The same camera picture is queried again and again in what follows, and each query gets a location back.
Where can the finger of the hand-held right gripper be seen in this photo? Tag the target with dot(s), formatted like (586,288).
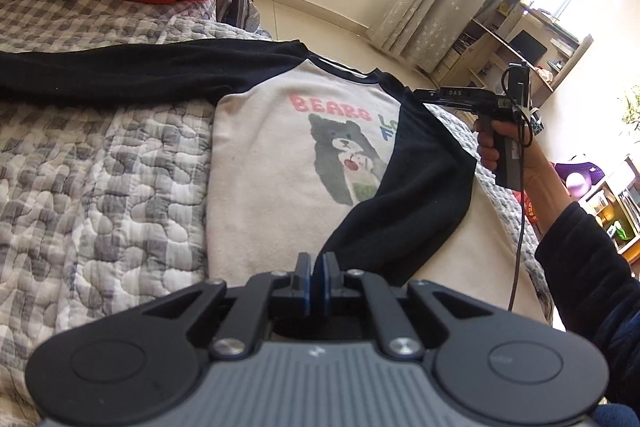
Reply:
(429,96)

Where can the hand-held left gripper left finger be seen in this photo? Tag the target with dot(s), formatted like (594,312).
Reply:
(303,282)

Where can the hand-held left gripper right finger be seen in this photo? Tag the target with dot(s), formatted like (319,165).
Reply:
(328,284)

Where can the cream sweatshirt with black sleeves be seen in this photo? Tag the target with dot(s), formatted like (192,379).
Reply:
(265,167)

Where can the person's right forearm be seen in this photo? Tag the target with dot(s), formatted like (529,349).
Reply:
(590,267)

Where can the person's right hand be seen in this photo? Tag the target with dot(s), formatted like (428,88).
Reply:
(486,147)

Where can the purple bag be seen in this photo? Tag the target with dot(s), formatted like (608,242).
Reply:
(577,179)

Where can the light wooden desk unit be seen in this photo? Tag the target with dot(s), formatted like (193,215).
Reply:
(490,47)

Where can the black laptop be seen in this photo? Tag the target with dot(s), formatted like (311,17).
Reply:
(529,46)

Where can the low wooden shelf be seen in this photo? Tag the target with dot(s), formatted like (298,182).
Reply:
(620,217)

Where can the green houseplant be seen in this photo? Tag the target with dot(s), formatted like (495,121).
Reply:
(631,112)

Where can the grey patterned backpack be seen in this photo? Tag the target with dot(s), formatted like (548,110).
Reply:
(245,14)

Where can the grey checked quilted blanket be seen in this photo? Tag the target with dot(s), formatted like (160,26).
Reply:
(100,187)

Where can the small-check grey bed sheet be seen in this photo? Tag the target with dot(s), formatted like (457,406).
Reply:
(75,17)

